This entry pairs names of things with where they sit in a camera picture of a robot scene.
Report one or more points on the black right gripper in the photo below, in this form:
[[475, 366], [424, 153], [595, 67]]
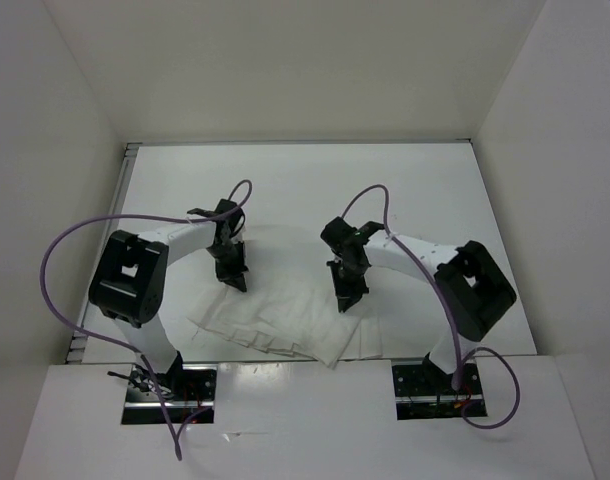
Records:
[[348, 295]]

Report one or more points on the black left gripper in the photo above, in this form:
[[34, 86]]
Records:
[[234, 275]]

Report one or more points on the white pleated skirt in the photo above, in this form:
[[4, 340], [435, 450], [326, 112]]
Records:
[[290, 318]]

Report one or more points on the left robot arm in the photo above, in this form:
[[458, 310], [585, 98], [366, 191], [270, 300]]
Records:
[[129, 281]]

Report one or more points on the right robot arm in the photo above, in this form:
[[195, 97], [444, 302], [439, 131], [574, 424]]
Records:
[[471, 288]]

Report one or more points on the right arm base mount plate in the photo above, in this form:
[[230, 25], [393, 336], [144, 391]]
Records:
[[417, 399]]

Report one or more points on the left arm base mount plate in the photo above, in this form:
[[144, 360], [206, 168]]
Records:
[[192, 402]]

